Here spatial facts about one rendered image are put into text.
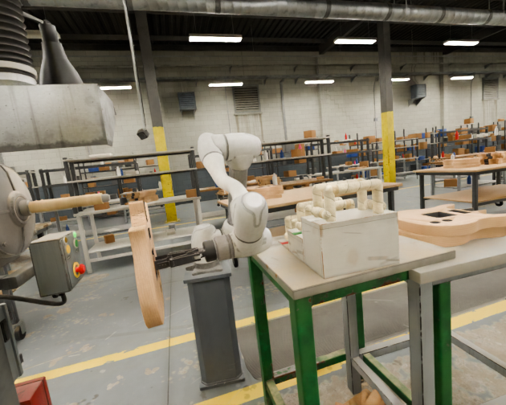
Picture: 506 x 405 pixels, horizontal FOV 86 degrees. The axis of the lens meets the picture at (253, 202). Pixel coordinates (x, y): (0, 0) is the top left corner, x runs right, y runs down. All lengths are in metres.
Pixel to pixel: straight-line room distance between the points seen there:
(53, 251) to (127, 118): 11.16
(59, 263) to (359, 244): 1.03
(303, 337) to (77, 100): 0.87
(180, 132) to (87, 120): 11.28
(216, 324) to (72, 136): 1.32
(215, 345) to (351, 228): 1.22
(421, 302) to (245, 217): 0.68
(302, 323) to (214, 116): 11.66
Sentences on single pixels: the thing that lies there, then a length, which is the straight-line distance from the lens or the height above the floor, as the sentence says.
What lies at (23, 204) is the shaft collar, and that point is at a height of 1.26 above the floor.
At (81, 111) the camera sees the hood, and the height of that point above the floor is 1.47.
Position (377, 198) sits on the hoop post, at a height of 1.15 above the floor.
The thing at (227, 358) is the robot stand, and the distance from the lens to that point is 1.90.
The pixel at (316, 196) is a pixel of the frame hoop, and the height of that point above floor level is 1.17.
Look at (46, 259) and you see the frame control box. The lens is 1.20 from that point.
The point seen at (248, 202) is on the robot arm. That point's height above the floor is 1.19.
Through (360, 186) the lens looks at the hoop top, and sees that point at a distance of 0.89.
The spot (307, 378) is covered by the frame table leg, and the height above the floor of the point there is 0.63.
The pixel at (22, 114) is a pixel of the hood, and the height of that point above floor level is 1.47.
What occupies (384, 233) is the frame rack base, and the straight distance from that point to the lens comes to 0.96.
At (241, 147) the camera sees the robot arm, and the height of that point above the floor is 1.39.
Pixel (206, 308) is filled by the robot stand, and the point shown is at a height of 0.51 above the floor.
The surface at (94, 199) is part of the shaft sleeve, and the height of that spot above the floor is 1.25.
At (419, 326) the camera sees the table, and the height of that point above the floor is 0.68.
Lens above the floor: 1.30
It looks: 8 degrees down
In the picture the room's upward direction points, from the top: 6 degrees counter-clockwise
